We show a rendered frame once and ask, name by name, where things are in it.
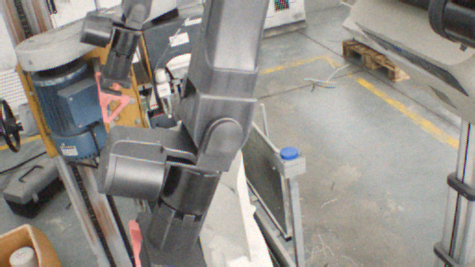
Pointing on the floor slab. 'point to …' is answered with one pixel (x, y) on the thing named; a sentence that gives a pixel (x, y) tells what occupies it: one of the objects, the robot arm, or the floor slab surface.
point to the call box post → (296, 220)
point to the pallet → (373, 59)
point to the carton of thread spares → (22, 236)
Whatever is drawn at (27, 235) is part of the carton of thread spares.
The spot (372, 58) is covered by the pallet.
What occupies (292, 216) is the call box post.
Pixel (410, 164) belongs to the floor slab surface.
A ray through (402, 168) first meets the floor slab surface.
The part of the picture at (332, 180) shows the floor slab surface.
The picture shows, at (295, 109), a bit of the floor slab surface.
